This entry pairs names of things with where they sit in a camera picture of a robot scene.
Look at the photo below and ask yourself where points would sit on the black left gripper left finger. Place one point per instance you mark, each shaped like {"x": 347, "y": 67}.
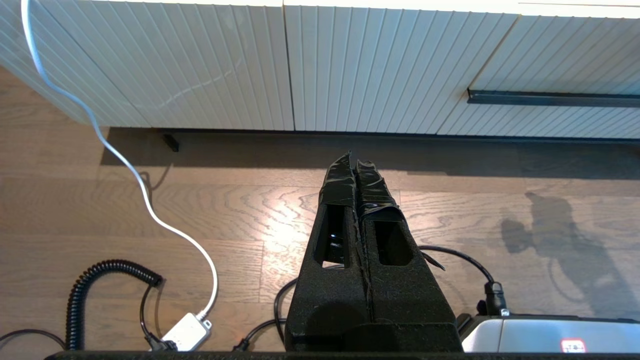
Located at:
{"x": 330, "y": 305}

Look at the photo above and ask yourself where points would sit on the white fluted drawer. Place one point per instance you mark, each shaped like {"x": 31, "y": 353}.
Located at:
{"x": 550, "y": 60}

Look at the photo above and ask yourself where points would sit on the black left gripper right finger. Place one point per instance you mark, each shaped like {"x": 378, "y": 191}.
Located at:
{"x": 410, "y": 305}

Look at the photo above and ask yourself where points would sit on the white power adapter box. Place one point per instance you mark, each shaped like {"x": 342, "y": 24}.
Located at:
{"x": 187, "y": 331}

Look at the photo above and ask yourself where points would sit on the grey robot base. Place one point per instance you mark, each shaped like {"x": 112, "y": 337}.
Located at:
{"x": 540, "y": 335}

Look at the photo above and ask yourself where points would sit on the white tv cabinet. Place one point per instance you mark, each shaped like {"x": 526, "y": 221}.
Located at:
{"x": 200, "y": 60}

